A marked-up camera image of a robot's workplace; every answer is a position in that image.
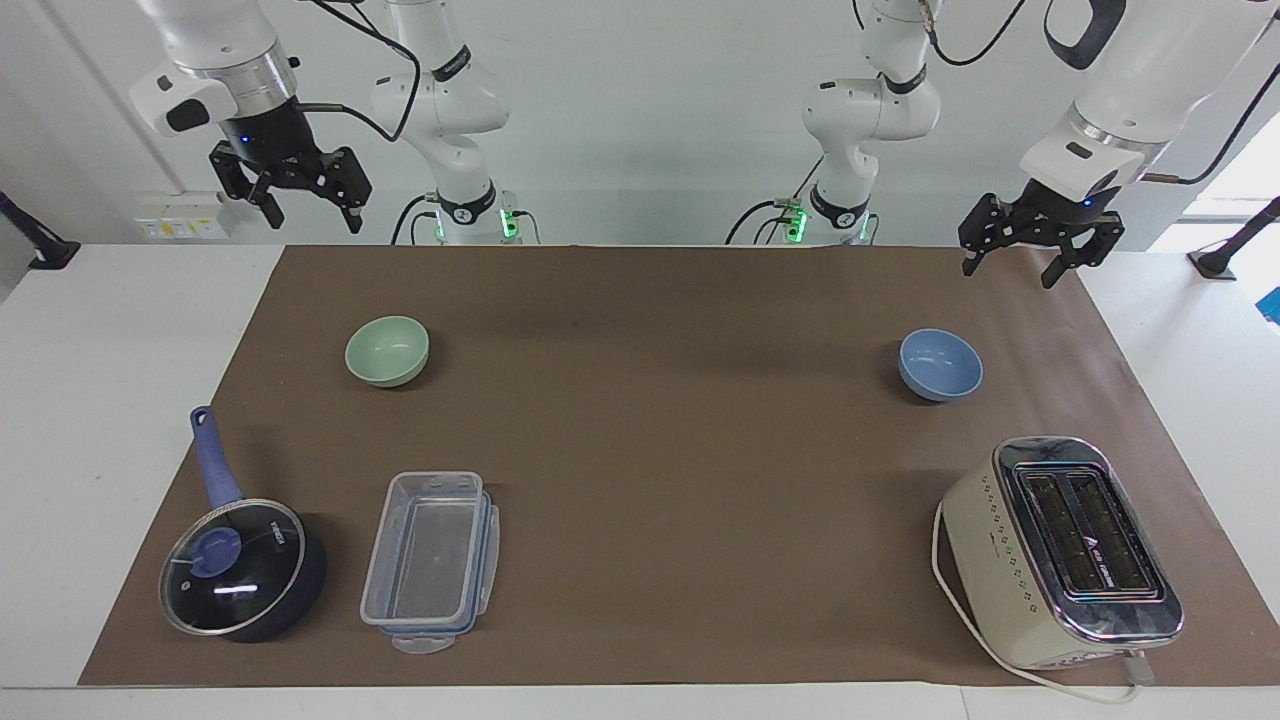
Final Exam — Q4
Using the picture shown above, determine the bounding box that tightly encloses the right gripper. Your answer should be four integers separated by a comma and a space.
208, 98, 374, 235

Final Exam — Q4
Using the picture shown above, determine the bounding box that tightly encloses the dark blue saucepan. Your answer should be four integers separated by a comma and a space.
160, 405, 328, 644

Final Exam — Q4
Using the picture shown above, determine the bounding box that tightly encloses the glass lid with blue knob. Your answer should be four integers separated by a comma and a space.
158, 498, 307, 638

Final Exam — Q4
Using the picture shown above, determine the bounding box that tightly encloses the black cable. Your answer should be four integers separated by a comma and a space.
389, 193, 442, 247
921, 0, 1031, 69
724, 198, 807, 247
293, 0, 425, 144
1143, 88, 1280, 188

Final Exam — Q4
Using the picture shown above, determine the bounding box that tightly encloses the black stand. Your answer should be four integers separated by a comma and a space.
0, 190, 82, 272
1186, 196, 1280, 281

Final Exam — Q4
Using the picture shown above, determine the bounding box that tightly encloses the green bowl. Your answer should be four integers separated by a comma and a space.
344, 315, 431, 389

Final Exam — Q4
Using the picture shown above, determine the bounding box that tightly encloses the cream and chrome toaster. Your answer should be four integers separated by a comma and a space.
940, 435, 1186, 671

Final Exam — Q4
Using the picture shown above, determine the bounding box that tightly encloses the white power cord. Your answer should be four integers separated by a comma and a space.
931, 500, 1156, 705

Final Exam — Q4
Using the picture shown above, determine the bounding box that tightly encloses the white wall socket strip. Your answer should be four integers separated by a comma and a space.
133, 204, 238, 242

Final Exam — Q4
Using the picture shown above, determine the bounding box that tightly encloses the clear plastic container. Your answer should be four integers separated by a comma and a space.
359, 470, 501, 656

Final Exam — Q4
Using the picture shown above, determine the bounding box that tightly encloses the blue bowl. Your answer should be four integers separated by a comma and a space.
897, 328, 985, 403

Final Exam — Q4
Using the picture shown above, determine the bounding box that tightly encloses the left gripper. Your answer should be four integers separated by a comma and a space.
957, 178, 1127, 291

